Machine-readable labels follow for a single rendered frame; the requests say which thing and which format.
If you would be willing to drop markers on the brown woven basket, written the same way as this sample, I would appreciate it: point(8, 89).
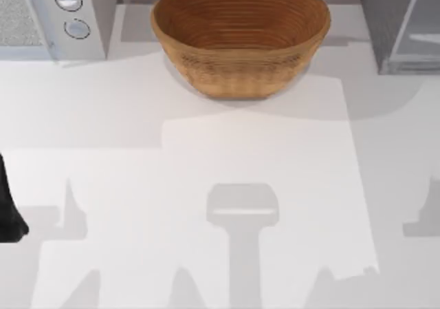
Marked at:
point(240, 44)

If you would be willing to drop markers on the pale microwave oven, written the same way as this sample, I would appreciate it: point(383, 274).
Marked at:
point(89, 20)

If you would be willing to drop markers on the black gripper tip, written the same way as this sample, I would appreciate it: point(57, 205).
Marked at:
point(8, 216)

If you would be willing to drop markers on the grey cabinet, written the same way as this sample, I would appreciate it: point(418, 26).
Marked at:
point(395, 23)

